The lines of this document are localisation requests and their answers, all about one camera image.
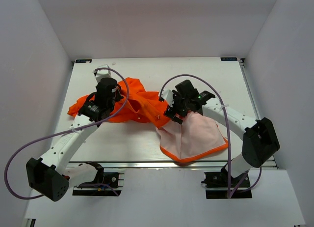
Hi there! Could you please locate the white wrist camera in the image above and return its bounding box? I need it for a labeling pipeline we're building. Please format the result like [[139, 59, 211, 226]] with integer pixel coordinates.
[[93, 64, 112, 83], [159, 89, 174, 107]]

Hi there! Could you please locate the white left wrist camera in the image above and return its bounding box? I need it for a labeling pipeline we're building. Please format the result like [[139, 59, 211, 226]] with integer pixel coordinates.
[[93, 64, 112, 83]]

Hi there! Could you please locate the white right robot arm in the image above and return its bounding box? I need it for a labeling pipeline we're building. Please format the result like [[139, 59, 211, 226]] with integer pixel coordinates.
[[157, 80, 280, 187]]

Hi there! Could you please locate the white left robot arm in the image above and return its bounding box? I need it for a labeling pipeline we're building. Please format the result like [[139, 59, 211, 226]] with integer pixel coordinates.
[[26, 78, 121, 201]]

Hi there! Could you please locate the orange jacket with pink lining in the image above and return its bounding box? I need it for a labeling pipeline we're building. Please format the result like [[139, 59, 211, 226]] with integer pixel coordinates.
[[67, 76, 229, 163]]

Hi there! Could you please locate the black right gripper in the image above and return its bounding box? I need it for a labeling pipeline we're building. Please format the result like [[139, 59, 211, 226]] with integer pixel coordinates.
[[164, 90, 190, 125]]

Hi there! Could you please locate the blue table label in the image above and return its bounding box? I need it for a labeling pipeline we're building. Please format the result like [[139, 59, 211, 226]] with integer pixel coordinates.
[[220, 57, 238, 61], [75, 59, 92, 64]]

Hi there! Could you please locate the right blue table label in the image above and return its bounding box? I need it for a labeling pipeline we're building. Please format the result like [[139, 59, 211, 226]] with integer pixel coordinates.
[[220, 57, 238, 61]]

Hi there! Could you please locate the left blue table label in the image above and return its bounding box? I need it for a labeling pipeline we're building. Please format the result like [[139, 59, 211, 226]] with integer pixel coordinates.
[[75, 59, 92, 64]]

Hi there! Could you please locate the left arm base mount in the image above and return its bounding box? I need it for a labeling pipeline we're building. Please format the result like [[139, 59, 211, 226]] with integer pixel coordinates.
[[72, 162, 124, 197]]

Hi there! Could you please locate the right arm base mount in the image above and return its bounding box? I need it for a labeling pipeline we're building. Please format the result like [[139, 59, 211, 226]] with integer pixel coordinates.
[[201, 171, 252, 199]]

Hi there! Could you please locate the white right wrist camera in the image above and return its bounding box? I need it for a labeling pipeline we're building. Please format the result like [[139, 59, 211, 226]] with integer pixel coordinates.
[[159, 89, 174, 107]]

